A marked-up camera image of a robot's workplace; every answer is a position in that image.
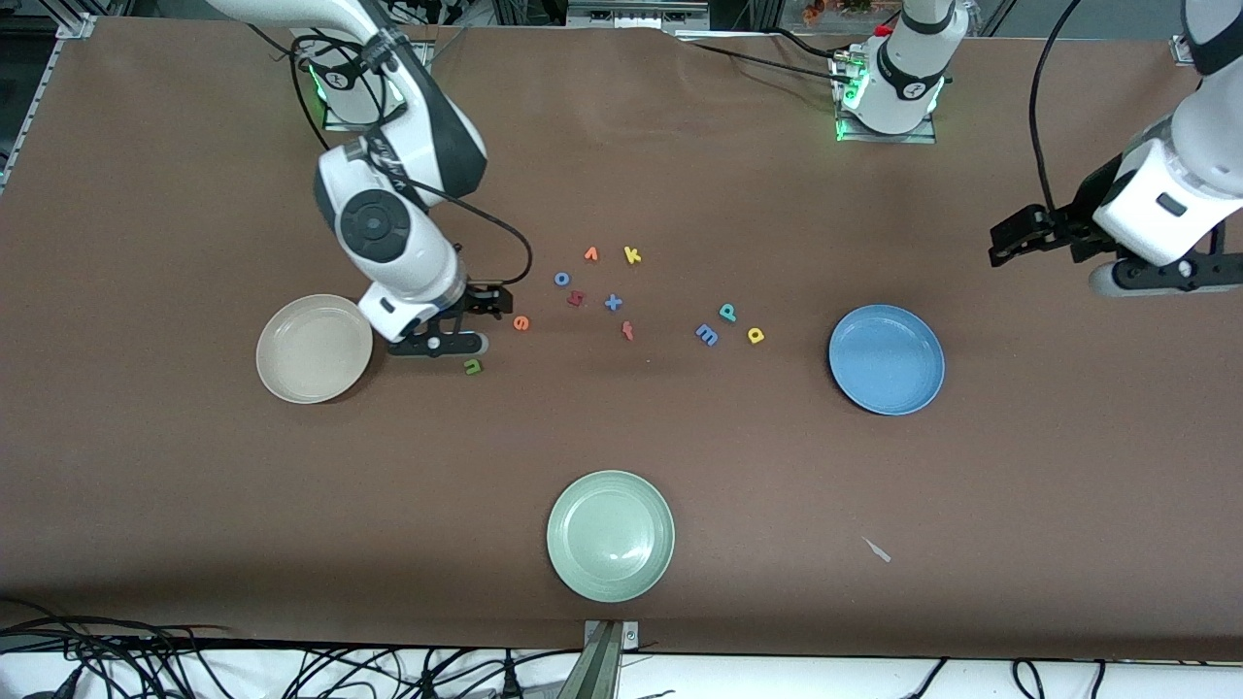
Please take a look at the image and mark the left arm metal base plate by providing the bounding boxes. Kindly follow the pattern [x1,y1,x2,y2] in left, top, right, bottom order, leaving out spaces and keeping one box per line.
[833,53,938,145]

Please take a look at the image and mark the blue round plate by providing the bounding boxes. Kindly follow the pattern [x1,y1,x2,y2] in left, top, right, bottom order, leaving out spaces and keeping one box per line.
[827,304,946,416]

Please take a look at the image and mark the beige brown round plate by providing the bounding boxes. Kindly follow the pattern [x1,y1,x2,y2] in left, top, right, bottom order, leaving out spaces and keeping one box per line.
[255,293,375,405]

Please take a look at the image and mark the tangled black floor cables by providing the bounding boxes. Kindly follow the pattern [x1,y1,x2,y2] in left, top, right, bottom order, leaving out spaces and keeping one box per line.
[0,597,584,699]

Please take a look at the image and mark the black cable across table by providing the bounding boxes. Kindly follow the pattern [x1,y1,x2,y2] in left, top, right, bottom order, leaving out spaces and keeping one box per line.
[670,29,856,88]

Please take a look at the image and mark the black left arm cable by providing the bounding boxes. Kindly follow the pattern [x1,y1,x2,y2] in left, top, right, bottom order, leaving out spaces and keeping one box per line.
[1029,0,1084,210]

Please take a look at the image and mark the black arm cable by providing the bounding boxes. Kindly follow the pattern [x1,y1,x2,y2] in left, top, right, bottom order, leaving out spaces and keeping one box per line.
[248,19,534,292]
[1029,0,1084,210]

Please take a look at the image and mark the green round plate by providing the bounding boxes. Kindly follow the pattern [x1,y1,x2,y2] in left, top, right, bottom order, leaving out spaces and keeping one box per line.
[546,470,676,604]

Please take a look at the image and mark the grey metal frame box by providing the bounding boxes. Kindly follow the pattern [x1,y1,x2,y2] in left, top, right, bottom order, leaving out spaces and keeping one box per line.
[566,0,712,30]

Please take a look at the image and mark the aluminium profile post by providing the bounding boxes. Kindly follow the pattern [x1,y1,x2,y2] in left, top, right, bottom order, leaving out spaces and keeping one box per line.
[583,619,640,699]

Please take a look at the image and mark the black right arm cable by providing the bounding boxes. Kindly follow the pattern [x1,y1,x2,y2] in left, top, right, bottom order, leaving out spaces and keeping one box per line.
[248,19,534,292]

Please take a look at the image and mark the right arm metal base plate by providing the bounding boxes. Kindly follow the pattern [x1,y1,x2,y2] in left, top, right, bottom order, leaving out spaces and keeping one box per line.
[323,41,430,133]

